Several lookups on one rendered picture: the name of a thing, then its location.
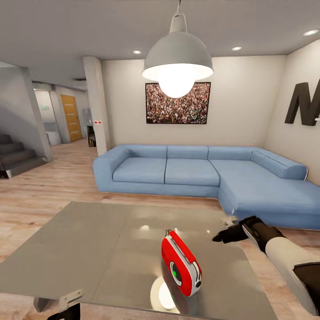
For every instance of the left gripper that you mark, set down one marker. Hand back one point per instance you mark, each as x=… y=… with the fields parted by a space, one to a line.
x=73 y=313

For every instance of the sofa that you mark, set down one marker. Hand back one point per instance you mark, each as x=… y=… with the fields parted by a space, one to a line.
x=245 y=180

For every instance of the radio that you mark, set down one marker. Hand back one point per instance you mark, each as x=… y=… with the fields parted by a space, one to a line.
x=181 y=263

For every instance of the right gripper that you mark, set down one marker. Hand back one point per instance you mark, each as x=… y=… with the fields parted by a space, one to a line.
x=227 y=236

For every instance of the stairs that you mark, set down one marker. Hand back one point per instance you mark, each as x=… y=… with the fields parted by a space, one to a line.
x=14 y=159

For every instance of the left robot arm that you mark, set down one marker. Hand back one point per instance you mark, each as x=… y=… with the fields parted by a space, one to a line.
x=69 y=313

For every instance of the door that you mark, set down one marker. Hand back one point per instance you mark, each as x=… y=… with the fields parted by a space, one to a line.
x=71 y=116

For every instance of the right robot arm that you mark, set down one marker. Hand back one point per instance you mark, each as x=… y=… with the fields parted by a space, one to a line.
x=299 y=268

